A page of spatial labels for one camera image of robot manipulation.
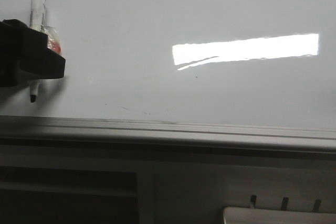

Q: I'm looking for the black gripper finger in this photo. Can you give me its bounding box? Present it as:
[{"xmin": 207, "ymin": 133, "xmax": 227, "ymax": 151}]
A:
[{"xmin": 1, "ymin": 19, "xmax": 66, "ymax": 87}]

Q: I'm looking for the red magnet taped to marker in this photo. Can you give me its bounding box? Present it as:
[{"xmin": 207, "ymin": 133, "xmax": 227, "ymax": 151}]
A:
[{"xmin": 44, "ymin": 26, "xmax": 62, "ymax": 55}]

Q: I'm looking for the white whiteboard marker black tip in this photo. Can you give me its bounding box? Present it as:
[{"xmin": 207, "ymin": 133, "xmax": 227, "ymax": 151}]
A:
[{"xmin": 28, "ymin": 0, "xmax": 46, "ymax": 103}]

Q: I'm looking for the white tray at bottom right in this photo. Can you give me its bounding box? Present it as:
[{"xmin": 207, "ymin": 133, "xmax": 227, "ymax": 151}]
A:
[{"xmin": 223, "ymin": 207, "xmax": 335, "ymax": 223}]

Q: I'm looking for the dark hook left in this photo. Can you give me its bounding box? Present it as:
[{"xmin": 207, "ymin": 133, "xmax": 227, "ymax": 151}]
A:
[{"xmin": 250, "ymin": 195, "xmax": 257, "ymax": 209}]

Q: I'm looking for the dark hook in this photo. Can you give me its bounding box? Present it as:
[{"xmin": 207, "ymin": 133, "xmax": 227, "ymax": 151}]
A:
[
  {"xmin": 280, "ymin": 197, "xmax": 289, "ymax": 211},
  {"xmin": 250, "ymin": 195, "xmax": 257, "ymax": 209},
  {"xmin": 312, "ymin": 199, "xmax": 322, "ymax": 212}
]

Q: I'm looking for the dark hook middle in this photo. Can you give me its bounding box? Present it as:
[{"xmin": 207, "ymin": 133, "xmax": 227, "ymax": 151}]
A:
[{"xmin": 280, "ymin": 197, "xmax": 289, "ymax": 211}]

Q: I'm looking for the dark hook right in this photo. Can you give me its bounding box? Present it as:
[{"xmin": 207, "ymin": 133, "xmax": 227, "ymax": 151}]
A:
[{"xmin": 312, "ymin": 199, "xmax": 322, "ymax": 212}]

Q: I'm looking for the white whiteboard with grey frame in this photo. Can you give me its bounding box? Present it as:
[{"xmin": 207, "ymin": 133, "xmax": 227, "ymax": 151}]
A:
[{"xmin": 1, "ymin": 0, "xmax": 335, "ymax": 152}]

